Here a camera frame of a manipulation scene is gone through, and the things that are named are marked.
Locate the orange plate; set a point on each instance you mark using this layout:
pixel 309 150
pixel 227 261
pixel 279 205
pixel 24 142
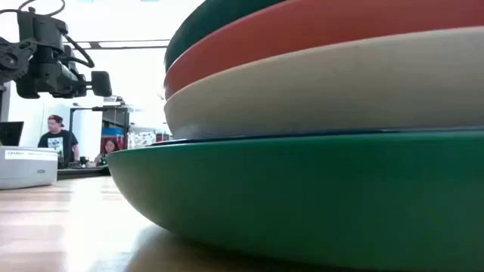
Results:
pixel 302 26

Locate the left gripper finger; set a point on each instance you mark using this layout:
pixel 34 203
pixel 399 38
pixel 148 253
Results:
pixel 101 84

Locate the person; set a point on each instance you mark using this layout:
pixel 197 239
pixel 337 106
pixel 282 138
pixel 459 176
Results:
pixel 109 147
pixel 58 143

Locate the white dish brush holder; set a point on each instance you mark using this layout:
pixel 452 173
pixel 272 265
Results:
pixel 26 170

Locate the cream plate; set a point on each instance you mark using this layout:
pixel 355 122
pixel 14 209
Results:
pixel 321 87

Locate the dark teal plate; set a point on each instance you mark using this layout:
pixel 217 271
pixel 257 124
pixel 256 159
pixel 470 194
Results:
pixel 211 22

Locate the black metal shelf frame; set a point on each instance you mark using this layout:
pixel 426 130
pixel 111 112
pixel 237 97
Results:
pixel 98 109

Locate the blue storage bin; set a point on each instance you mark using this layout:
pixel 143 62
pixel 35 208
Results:
pixel 112 131

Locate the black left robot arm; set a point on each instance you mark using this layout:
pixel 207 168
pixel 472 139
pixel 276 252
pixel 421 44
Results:
pixel 41 30

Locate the large green plate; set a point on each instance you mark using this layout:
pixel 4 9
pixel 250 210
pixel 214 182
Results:
pixel 302 196

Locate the white printed cloth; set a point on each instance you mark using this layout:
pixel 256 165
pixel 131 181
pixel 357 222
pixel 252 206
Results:
pixel 141 140

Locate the black table frame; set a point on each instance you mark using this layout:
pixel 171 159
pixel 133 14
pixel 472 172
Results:
pixel 83 173

